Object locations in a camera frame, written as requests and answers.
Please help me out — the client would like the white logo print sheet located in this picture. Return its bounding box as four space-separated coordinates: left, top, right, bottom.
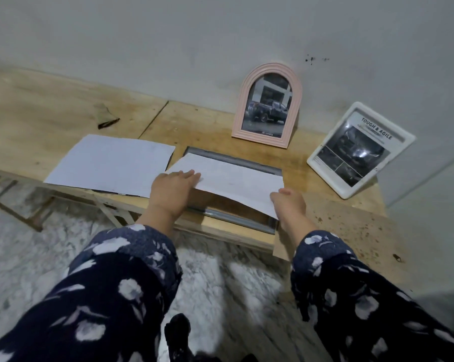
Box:
166 152 285 220

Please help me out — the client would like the grey picture frame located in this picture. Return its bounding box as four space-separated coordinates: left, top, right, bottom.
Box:
182 145 285 236

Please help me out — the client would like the white picture frame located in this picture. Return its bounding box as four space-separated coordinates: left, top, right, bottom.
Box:
307 101 416 200

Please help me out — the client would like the person's left foot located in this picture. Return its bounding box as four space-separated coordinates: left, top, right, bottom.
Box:
165 313 192 362

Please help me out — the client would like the brown speckled backing board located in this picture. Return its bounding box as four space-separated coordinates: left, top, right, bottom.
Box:
272 191 415 289

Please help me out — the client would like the pink arched picture frame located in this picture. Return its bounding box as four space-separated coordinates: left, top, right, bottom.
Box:
231 63 303 149

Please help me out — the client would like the brown wiping cloth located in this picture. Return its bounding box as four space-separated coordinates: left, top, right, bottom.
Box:
92 103 120 130

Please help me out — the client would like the person's right forearm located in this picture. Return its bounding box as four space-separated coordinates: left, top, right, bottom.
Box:
281 216 454 362

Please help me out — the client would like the person's right hand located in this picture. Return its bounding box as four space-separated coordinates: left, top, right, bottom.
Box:
269 187 308 230

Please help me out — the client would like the person's left hand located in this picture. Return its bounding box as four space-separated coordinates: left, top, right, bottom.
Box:
147 169 202 223

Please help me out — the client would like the person's left forearm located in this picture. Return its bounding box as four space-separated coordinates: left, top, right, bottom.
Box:
0 213 184 362

